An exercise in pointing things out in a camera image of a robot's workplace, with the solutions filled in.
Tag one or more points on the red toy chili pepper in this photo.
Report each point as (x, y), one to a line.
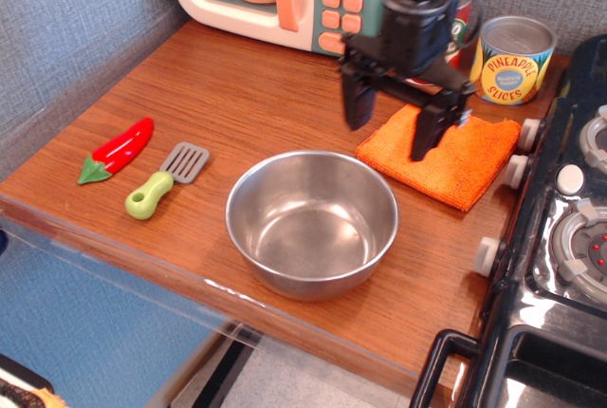
(115, 154)

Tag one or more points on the white stove knob top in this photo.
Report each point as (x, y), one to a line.
(528, 134)

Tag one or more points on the stainless steel bowl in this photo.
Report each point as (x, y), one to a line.
(312, 225)

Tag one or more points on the orange towel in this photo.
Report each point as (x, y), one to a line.
(457, 172)

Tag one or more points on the white stove knob bottom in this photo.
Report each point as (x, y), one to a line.
(485, 255)

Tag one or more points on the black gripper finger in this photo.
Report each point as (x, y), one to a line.
(438, 113)
(358, 97)

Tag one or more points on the pineapple slices can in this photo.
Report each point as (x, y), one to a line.
(511, 59)

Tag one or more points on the tomato sauce can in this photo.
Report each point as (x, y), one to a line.
(460, 28)

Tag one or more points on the black toy stove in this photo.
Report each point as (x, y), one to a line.
(543, 336)

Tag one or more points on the white stove knob middle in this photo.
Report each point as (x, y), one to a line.
(515, 170)

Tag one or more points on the green handled toy spatula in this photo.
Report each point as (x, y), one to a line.
(183, 165)

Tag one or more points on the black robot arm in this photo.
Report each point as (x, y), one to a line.
(407, 60)

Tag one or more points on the white stove knob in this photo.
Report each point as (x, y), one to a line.
(485, 255)
(528, 134)
(515, 170)

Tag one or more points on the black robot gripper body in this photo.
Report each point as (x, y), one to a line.
(381, 57)

